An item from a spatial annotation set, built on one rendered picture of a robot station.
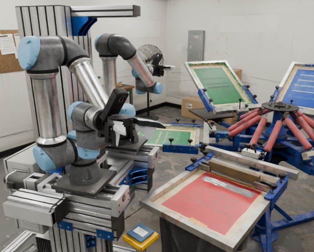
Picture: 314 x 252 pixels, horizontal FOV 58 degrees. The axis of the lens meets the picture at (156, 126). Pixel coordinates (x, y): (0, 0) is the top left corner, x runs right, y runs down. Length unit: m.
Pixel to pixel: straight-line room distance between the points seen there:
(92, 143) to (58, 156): 0.28
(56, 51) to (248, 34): 5.34
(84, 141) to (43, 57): 0.35
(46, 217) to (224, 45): 5.60
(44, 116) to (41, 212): 0.44
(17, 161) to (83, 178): 0.54
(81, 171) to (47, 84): 0.42
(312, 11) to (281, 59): 0.92
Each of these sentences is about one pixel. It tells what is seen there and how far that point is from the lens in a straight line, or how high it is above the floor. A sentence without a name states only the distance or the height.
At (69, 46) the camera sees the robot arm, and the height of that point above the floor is 1.86.
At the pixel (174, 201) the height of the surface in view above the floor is 0.95.
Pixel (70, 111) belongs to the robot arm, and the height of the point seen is 1.67.
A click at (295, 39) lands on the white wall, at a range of 5.93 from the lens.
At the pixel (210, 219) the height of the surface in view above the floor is 0.95.
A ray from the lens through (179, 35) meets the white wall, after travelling 7.05.
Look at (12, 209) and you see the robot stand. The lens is 1.49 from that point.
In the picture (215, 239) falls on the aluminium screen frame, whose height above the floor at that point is 0.99.
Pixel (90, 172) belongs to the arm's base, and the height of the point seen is 1.31.
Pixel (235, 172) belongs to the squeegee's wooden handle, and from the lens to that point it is 1.94.
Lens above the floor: 1.92
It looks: 19 degrees down
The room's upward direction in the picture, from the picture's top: straight up
